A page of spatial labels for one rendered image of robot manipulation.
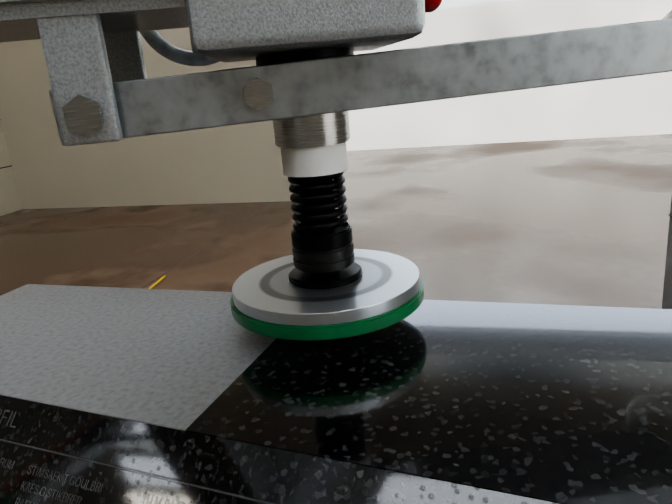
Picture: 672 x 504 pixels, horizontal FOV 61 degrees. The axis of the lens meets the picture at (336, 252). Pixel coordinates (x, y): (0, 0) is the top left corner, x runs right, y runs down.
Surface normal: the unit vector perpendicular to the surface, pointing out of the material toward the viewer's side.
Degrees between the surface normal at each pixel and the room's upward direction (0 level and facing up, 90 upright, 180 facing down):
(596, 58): 90
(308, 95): 90
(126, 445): 45
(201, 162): 90
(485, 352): 0
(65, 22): 90
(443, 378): 0
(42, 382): 0
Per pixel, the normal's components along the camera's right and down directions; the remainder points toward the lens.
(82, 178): -0.25, 0.30
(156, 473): -0.33, -0.46
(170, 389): -0.08, -0.95
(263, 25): 0.11, 0.28
